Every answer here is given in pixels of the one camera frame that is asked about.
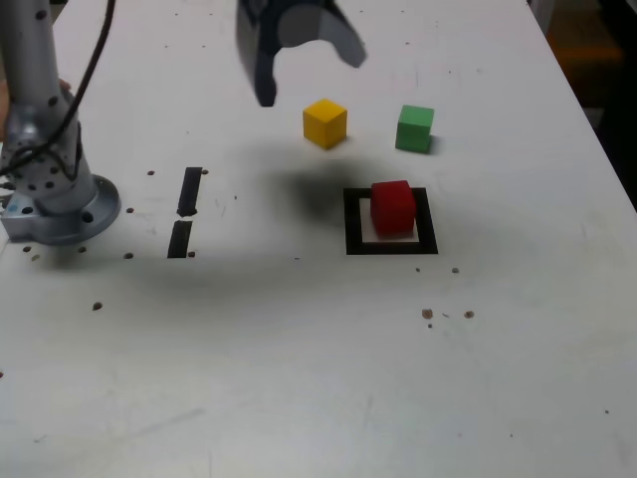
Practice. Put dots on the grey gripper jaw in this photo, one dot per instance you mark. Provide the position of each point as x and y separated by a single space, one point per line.
318 25
259 60

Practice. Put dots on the yellow cube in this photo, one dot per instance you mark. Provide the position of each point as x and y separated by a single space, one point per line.
324 124

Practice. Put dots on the green cube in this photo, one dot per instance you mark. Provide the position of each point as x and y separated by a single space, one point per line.
414 129

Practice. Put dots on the red cube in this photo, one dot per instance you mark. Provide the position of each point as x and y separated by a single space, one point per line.
393 209

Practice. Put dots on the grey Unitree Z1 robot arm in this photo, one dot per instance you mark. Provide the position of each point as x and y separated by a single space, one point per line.
45 164

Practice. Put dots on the black tape square outline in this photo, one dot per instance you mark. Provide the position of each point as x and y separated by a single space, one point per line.
353 224

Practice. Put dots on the person's hand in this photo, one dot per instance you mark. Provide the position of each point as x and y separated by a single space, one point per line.
3 104

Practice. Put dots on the black tape strip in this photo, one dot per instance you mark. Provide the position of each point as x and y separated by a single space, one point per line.
188 191

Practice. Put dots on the orange background box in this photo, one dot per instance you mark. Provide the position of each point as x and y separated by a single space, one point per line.
587 45

